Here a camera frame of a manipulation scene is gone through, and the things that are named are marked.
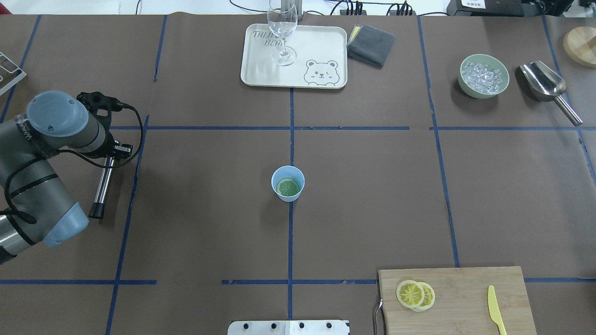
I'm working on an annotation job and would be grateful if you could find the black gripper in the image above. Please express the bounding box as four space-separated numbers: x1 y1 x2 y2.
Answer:
95 131 133 165

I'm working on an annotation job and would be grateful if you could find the steel muddler black cap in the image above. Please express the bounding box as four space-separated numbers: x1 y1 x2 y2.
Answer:
88 157 114 219

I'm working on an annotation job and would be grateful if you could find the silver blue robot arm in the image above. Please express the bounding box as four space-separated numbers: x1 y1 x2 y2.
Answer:
0 91 140 264

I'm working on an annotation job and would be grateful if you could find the light blue plastic cup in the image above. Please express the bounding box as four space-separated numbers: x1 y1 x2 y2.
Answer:
271 166 305 203

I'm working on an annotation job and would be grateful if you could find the yellow lemon slice stack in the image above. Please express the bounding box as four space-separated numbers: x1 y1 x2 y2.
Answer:
396 280 425 309

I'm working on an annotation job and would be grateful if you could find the clear wine glass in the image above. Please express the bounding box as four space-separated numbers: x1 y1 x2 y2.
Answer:
267 0 298 66

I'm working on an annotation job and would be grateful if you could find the cream bear tray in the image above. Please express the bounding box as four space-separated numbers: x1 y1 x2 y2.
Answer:
240 24 348 89

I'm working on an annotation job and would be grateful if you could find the grey folded cloth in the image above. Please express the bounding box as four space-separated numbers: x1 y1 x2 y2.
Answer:
347 25 395 68

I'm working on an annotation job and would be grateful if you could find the green bowl of ice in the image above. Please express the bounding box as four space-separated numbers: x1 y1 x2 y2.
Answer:
458 54 509 99

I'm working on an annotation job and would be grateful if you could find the bamboo cutting board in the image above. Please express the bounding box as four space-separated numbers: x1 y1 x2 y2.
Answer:
378 266 536 335

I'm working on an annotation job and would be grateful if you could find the yellow plastic knife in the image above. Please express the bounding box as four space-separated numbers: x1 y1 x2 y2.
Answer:
487 285 507 335

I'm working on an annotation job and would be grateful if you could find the steel ice scoop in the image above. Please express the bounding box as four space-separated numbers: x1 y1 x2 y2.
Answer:
519 61 583 127

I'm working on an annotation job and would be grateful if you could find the wooden stand base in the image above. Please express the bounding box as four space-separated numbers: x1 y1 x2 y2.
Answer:
563 26 596 69

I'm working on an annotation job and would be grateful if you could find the white wire cup rack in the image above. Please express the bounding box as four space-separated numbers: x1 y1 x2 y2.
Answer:
0 52 27 95

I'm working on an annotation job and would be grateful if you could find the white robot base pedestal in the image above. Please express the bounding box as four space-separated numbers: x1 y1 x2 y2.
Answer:
227 320 351 335

